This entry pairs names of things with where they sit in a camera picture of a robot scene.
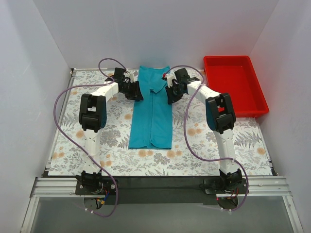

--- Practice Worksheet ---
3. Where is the teal t shirt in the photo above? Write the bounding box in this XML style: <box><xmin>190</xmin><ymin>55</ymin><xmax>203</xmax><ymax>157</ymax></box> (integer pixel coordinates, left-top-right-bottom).
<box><xmin>128</xmin><ymin>66</ymin><xmax>173</xmax><ymax>150</ymax></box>

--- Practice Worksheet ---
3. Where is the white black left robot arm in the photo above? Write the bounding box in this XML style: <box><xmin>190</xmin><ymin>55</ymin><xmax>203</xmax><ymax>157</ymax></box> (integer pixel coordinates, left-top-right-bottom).
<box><xmin>79</xmin><ymin>67</ymin><xmax>143</xmax><ymax>194</ymax></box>

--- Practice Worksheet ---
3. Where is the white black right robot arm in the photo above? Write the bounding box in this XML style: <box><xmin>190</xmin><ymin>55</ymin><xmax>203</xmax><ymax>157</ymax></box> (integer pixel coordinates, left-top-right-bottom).
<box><xmin>162</xmin><ymin>67</ymin><xmax>243</xmax><ymax>193</ymax></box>

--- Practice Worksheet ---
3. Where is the red plastic tray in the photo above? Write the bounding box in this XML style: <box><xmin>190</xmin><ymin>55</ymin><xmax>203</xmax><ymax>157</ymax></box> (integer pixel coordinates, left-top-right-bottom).
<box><xmin>203</xmin><ymin>56</ymin><xmax>269</xmax><ymax>118</ymax></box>

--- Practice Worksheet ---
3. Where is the floral patterned table mat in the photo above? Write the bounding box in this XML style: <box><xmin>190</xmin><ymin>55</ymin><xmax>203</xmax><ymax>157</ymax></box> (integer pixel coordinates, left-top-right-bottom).
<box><xmin>48</xmin><ymin>70</ymin><xmax>272</xmax><ymax>176</ymax></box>

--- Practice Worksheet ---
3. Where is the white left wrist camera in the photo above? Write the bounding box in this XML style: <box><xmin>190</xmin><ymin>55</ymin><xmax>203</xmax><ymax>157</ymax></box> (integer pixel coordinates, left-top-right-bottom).
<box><xmin>124</xmin><ymin>70</ymin><xmax>136</xmax><ymax>83</ymax></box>

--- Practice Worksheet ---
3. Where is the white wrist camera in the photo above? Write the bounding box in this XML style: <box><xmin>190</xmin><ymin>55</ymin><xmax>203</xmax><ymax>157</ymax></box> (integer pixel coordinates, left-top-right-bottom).
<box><xmin>162</xmin><ymin>73</ymin><xmax>175</xmax><ymax>88</ymax></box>
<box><xmin>124</xmin><ymin>70</ymin><xmax>136</xmax><ymax>83</ymax></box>

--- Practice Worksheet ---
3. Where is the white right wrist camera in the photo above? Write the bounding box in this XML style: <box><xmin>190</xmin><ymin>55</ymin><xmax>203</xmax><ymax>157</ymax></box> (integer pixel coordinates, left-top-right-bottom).
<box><xmin>162</xmin><ymin>73</ymin><xmax>175</xmax><ymax>88</ymax></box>

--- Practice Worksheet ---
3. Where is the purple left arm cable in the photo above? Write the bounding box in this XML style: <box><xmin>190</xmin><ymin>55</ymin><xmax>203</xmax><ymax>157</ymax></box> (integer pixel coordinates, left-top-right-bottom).
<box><xmin>53</xmin><ymin>58</ymin><xmax>127</xmax><ymax>218</ymax></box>

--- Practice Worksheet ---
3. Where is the aluminium frame rail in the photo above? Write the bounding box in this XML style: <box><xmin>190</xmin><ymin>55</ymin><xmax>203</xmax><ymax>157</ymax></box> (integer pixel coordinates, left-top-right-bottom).
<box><xmin>21</xmin><ymin>176</ymin><xmax>303</xmax><ymax>233</ymax></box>

